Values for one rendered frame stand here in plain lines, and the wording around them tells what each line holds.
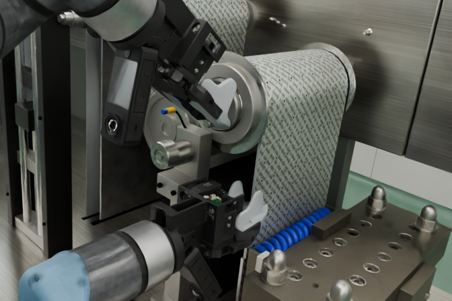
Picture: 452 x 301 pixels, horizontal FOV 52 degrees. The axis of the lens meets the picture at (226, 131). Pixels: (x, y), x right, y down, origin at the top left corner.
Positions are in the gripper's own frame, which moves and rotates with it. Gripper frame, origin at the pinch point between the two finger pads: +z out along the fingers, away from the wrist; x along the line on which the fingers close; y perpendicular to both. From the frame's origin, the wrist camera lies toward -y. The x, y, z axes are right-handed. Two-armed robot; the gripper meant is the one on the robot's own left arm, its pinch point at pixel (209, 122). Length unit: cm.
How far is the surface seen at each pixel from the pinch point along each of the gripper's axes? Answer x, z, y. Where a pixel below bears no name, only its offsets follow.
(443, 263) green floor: 5, 239, 40
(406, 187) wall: 52, 280, 86
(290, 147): -5.3, 13.1, 4.6
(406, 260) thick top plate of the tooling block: -23.4, 30.5, -0.7
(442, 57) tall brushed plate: -17.1, 21.8, 31.0
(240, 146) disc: -2.6, 5.5, -0.2
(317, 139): -5.4, 19.7, 9.5
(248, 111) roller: -4.1, 1.0, 3.6
